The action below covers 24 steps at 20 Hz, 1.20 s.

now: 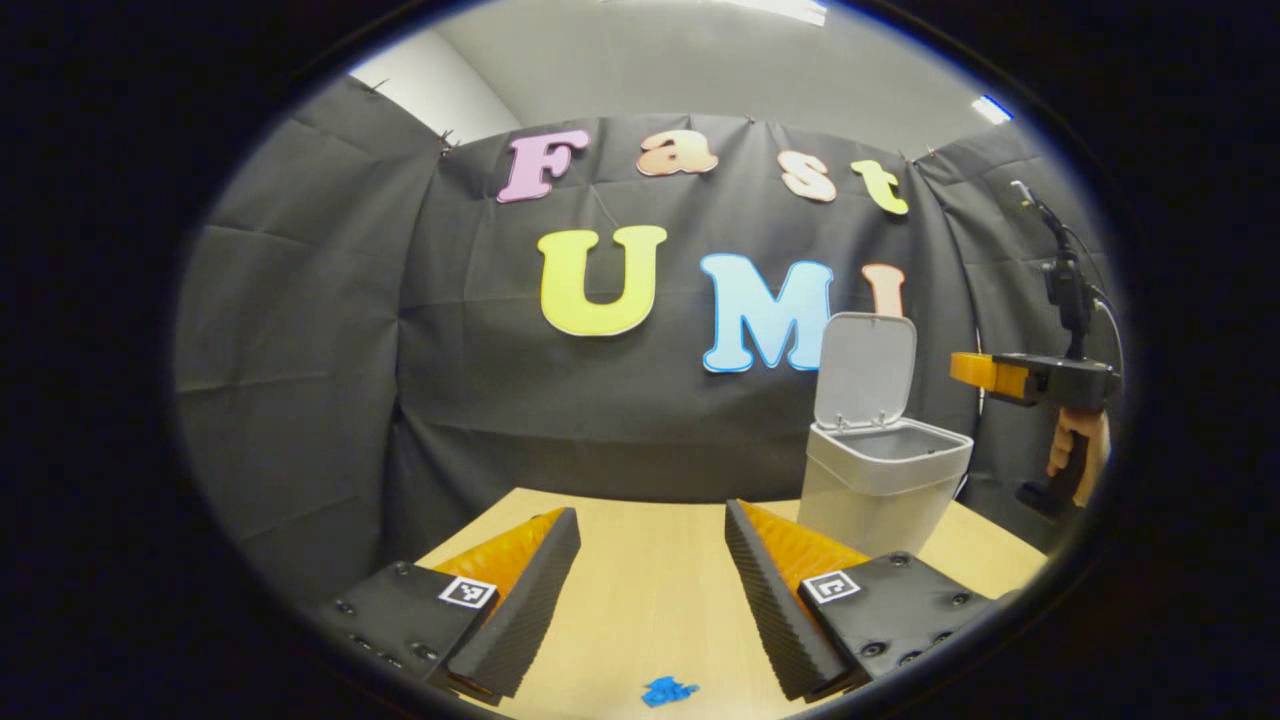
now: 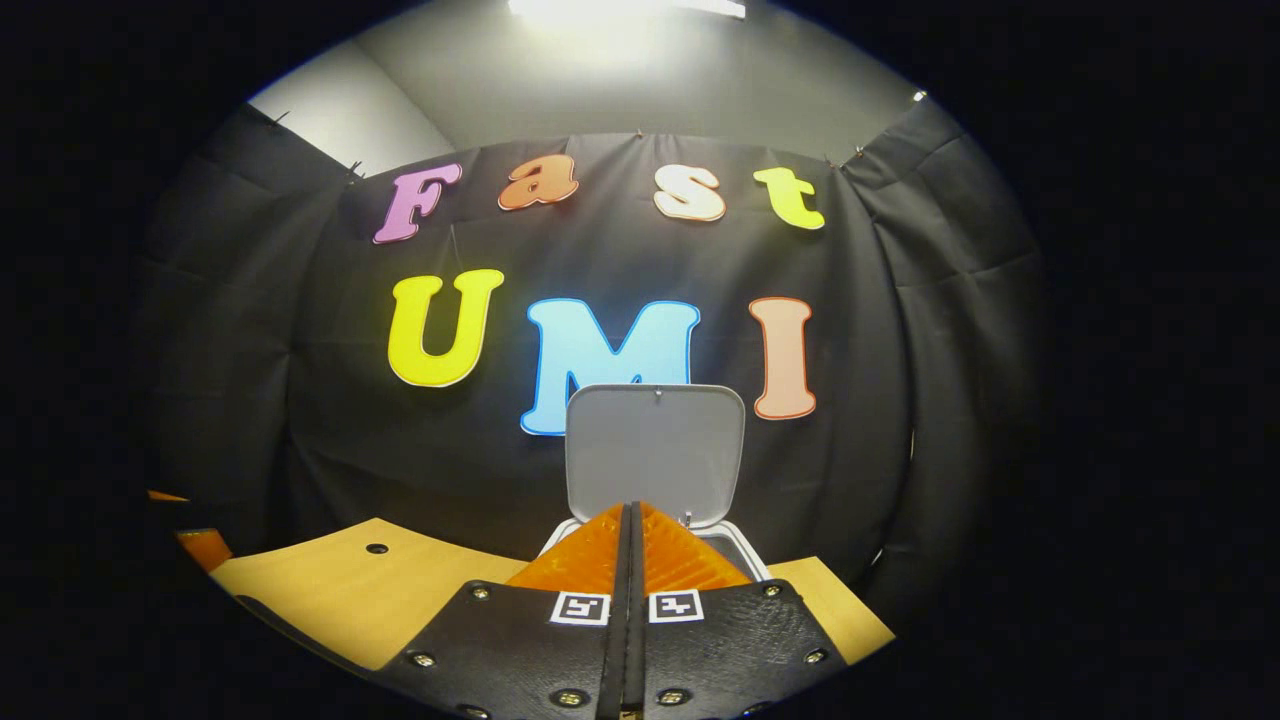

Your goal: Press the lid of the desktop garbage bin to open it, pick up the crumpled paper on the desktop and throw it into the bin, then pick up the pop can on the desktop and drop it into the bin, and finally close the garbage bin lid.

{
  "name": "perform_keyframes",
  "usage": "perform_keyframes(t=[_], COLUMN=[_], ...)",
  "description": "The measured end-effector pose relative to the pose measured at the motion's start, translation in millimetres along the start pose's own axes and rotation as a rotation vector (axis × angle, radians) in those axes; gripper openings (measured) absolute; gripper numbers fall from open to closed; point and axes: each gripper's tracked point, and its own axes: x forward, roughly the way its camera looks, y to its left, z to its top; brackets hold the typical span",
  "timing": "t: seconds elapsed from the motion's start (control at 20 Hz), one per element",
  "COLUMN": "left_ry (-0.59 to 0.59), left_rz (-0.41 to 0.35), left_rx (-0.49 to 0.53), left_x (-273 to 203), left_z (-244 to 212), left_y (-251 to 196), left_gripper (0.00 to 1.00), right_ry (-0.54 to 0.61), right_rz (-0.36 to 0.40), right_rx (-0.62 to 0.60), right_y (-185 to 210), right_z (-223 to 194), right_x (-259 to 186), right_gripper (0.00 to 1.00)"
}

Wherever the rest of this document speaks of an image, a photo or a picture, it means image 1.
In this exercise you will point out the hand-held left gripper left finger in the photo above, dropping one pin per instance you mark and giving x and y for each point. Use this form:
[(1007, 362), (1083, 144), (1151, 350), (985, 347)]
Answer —
[(520, 610)]

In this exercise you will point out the long ceiling light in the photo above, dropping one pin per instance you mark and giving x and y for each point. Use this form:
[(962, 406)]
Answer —
[(790, 8)]

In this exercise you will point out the small ceiling light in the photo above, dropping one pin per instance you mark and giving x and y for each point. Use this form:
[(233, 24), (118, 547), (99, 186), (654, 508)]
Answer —
[(992, 109)]

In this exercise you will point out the white desktop garbage bin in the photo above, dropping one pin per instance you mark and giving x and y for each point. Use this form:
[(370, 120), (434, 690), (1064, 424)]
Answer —
[(880, 500)]

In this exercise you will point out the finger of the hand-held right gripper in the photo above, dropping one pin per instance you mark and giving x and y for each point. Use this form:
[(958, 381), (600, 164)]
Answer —
[(985, 374)]

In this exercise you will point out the wooden desktop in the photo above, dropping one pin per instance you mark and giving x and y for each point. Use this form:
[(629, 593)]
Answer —
[(650, 600)]

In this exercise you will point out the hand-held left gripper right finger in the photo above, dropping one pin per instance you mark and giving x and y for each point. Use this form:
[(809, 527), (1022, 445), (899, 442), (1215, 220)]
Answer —
[(770, 610)]

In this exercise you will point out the blue paper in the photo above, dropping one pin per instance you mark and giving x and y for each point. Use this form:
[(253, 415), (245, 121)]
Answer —
[(668, 691)]

